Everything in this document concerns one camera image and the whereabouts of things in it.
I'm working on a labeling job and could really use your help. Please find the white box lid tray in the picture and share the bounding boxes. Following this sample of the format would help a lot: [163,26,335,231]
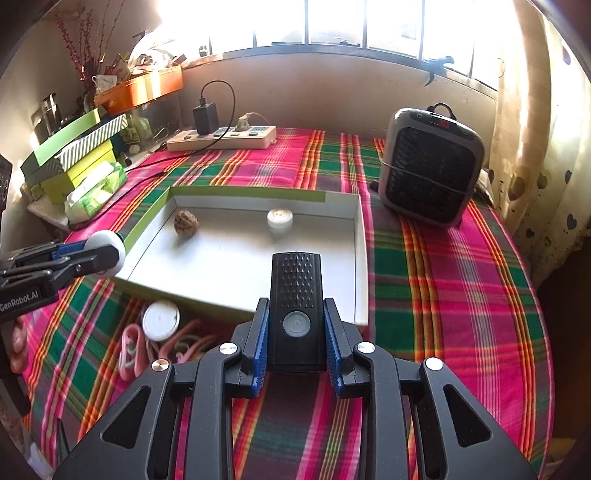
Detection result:
[113,186,370,326]

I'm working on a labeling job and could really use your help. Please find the black cable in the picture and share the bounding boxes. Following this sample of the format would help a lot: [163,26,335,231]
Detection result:
[69,80,237,227]

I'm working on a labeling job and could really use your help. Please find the plaid tablecloth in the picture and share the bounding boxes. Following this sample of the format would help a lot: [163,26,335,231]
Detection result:
[21,127,555,480]

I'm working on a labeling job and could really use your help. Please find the green tissue pack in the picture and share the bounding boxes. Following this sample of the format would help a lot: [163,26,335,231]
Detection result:
[65,161,127,222]

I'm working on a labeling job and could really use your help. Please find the heart print curtain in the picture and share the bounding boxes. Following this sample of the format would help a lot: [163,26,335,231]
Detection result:
[489,0,591,259]

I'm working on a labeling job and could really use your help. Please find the person's left hand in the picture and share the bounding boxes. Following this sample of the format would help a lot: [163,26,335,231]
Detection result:
[8,318,29,374]

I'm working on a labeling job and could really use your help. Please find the orange box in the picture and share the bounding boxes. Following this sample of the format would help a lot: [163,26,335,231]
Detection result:
[93,65,184,114]

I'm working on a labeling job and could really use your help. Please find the white plastic bag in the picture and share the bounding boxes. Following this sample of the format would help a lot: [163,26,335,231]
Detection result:
[127,32,176,70]

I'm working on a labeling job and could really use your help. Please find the white power strip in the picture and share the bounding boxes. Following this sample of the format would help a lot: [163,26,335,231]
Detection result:
[166,126,278,152]

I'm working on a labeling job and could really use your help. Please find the window frame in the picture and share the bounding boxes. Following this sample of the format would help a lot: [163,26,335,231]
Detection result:
[203,0,499,93]

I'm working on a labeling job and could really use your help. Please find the yellow green box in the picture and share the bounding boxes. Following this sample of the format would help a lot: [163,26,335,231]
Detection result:
[21,141,116,204]

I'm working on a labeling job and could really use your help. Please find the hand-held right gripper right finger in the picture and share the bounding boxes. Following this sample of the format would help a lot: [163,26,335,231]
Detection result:
[323,298,541,480]

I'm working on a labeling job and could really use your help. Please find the pink plastic clip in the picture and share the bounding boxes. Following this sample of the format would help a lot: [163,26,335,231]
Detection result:
[117,323,148,381]

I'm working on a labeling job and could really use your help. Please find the white plug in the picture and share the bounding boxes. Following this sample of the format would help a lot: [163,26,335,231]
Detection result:
[235,114,269,134]

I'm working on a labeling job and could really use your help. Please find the black remote control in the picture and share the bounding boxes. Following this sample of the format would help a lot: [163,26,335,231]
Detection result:
[268,251,325,374]

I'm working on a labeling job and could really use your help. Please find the dried red branches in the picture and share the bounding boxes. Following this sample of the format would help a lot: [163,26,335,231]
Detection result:
[55,7,121,93]

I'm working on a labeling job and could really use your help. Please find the white round disc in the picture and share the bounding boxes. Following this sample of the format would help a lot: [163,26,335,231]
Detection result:
[141,300,181,341]

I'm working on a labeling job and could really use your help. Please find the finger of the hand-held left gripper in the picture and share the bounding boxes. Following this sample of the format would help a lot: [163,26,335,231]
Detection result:
[8,240,89,269]
[45,244,122,290]

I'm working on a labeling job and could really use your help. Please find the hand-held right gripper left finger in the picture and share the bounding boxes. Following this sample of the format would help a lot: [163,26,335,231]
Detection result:
[53,298,271,480]

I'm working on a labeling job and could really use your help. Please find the brown walnut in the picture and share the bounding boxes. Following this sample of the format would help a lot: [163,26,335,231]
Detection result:
[174,210,200,237]

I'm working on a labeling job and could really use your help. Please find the lime green box lid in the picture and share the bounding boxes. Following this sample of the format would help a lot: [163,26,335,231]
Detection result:
[32,108,102,167]

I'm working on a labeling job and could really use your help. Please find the white grey oval gadget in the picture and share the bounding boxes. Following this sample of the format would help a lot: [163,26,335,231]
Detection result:
[88,230,127,278]

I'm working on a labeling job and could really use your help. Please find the striped box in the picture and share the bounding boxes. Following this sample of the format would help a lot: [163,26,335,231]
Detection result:
[55,114,129,169]

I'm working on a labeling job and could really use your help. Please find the black charger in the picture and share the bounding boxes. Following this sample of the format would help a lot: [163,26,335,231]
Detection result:
[192,102,220,136]

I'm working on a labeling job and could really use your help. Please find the grey space heater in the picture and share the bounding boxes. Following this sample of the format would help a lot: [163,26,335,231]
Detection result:
[379,102,485,228]

